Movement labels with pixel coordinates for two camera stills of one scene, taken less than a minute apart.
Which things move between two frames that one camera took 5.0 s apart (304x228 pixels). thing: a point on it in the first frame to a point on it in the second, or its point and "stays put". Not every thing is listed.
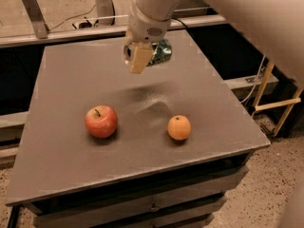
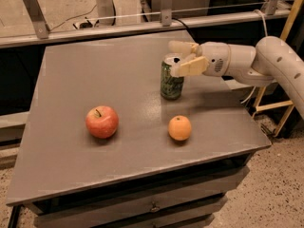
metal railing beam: [29, 38] stays put
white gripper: [144, 28] to [215, 59]
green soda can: [162, 51] to [171, 85]
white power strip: [85, 24] stays put
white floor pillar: [104, 5] stays put
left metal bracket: [35, 13] stays put
